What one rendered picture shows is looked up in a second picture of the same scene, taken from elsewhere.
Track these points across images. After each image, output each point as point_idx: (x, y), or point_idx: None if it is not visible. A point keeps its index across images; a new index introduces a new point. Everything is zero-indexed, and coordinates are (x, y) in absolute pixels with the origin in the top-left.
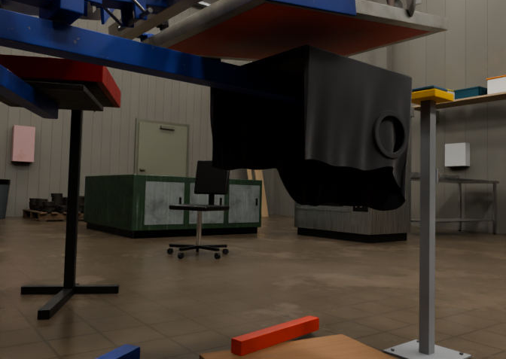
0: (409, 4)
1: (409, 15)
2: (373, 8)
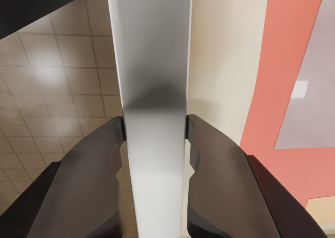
0: (101, 132)
1: (122, 117)
2: None
